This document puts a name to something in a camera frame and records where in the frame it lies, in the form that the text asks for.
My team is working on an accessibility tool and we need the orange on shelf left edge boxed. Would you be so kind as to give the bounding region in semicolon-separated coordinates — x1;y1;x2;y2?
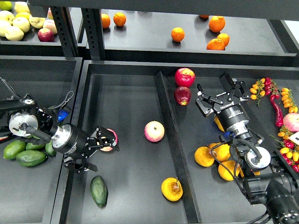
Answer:
101;14;111;29

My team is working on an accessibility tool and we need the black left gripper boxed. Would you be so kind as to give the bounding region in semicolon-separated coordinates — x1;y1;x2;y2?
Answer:
52;124;120;174

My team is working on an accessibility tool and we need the black upper shelf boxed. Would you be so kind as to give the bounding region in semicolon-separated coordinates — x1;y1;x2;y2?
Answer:
102;11;299;67

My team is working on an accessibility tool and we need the yellow pear lower pile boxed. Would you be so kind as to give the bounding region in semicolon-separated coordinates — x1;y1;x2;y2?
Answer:
218;161;241;181

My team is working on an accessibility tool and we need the orange on shelf centre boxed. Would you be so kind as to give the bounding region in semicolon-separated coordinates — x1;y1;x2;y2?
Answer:
171;27;185;42

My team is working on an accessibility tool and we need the pink apple right edge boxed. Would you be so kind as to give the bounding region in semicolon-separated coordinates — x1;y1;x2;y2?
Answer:
283;113;299;132

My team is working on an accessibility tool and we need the red chili pepper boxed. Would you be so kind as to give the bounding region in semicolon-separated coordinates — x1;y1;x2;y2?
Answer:
270;95;283;127

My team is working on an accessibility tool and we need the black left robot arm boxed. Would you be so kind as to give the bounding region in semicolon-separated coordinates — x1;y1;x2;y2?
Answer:
0;78;119;173

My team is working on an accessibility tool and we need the yellow pear far left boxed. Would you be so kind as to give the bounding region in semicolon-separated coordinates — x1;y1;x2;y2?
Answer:
194;147;214;167

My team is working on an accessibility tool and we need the dark red apple lower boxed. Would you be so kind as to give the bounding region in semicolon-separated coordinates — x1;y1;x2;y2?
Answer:
174;86;191;106

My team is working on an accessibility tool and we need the large orange on shelf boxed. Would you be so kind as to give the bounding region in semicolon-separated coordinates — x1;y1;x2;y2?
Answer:
208;16;226;33

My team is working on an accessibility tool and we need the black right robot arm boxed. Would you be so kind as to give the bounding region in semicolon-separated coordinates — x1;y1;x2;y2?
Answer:
195;73;299;224

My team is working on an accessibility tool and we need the pale yellow apple front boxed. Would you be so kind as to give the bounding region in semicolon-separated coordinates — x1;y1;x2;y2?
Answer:
4;26;24;41

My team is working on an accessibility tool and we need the pink apple centre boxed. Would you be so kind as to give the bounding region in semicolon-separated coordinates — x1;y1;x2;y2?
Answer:
144;121;165;142

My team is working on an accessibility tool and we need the yellow pear near divider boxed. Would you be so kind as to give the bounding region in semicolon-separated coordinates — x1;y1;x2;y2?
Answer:
214;115;225;132

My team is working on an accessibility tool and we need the pink apple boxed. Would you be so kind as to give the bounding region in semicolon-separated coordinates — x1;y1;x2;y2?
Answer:
100;128;118;152
144;121;165;142

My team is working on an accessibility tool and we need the orange on shelf front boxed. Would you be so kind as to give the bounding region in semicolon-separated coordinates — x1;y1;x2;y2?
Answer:
206;38;225;50

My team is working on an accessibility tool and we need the pink apple left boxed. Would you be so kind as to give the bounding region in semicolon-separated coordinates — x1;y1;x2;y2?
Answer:
100;128;118;152

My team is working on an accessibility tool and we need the green avocado pile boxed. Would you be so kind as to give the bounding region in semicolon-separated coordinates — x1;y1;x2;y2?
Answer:
3;140;57;167

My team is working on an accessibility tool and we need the yellow pear upper pile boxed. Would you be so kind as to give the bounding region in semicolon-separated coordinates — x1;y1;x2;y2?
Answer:
213;144;230;162

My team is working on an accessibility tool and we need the cherry tomato cluster lower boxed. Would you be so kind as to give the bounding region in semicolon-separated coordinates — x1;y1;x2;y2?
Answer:
271;125;299;173

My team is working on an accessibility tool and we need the black centre tray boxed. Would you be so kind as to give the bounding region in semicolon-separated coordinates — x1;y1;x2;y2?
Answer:
50;60;299;224

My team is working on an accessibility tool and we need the dark green avocado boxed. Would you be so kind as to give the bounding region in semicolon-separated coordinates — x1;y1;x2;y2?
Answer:
90;175;108;207

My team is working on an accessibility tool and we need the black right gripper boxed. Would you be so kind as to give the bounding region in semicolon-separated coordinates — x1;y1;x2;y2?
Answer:
195;73;249;132

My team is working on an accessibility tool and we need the red apple upper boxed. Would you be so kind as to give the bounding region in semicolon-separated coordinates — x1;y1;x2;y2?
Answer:
175;68;195;88

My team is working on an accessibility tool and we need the cherry tomato vine upper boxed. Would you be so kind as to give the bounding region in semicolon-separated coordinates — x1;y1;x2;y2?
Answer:
249;77;280;106

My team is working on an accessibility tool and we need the orange on shelf right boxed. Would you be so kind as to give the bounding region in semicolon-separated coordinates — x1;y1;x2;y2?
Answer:
217;33;230;47

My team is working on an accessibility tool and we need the yellow cherry tomato vine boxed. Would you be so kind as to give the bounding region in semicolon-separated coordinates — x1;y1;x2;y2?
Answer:
280;88;299;113

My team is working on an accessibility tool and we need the red apple on shelf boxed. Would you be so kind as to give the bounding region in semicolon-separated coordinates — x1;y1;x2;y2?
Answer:
37;28;55;42

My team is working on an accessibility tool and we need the yellow pear with stem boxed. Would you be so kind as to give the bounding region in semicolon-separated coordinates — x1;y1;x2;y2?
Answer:
161;177;183;202

